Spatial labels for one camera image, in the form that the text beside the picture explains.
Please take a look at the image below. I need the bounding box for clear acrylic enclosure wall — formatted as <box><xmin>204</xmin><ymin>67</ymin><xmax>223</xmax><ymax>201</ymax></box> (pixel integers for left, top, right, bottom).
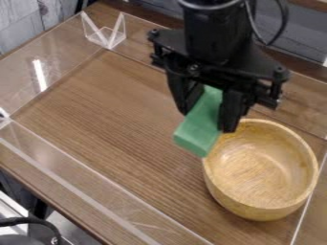
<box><xmin>0</xmin><ymin>16</ymin><xmax>327</xmax><ymax>245</ymax></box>

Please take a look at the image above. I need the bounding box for green rectangular block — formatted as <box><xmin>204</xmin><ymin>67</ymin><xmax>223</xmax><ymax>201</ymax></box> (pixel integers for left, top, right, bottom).
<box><xmin>172</xmin><ymin>86</ymin><xmax>223</xmax><ymax>158</ymax></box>

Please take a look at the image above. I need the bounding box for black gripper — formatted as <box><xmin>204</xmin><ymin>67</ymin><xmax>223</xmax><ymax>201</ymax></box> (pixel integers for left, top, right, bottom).
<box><xmin>147</xmin><ymin>0</ymin><xmax>288</xmax><ymax>133</ymax></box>

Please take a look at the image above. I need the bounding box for black cable lower left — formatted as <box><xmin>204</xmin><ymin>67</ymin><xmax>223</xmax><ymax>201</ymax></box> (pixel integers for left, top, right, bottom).
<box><xmin>0</xmin><ymin>216</ymin><xmax>64</xmax><ymax>245</ymax></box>

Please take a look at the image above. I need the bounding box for brown wooden bowl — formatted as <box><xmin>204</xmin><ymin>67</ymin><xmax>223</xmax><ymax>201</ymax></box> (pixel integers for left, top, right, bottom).
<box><xmin>203</xmin><ymin>119</ymin><xmax>319</xmax><ymax>221</ymax></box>

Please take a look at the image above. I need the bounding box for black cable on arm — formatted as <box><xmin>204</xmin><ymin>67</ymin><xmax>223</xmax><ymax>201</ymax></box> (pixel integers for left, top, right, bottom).
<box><xmin>243</xmin><ymin>0</ymin><xmax>291</xmax><ymax>48</ymax></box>

